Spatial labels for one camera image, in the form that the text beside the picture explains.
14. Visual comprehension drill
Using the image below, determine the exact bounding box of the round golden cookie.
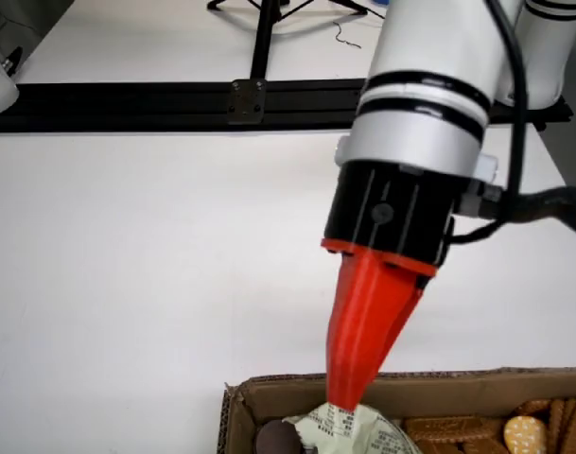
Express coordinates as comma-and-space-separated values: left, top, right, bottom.
503, 414, 549, 454

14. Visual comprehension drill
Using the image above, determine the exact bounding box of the black aluminium rail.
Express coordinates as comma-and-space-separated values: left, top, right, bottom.
0, 79, 575, 134

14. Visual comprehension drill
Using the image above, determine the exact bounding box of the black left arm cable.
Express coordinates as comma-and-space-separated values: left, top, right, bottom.
450, 0, 576, 245

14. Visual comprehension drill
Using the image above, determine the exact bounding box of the brown rectangular biscuit pack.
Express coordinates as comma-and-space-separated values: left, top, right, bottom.
546, 398, 576, 454
402, 413, 507, 454

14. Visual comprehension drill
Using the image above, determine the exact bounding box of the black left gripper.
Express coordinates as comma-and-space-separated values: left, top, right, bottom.
320, 160, 460, 412

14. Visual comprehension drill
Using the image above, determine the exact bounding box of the brown cardboard box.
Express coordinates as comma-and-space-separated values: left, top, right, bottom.
220, 364, 576, 454

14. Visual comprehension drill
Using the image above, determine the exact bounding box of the pale green snack packet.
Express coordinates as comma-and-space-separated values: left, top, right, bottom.
281, 401, 424, 454

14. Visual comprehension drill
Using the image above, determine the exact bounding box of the small thin loose wire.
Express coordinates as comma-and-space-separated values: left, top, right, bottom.
333, 20, 362, 50

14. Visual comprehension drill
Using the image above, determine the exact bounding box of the black tripod stand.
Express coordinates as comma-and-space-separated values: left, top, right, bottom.
206, 0, 388, 81

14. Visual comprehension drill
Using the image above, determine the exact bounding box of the dark metal joint plate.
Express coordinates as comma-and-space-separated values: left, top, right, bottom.
227, 78, 269, 126

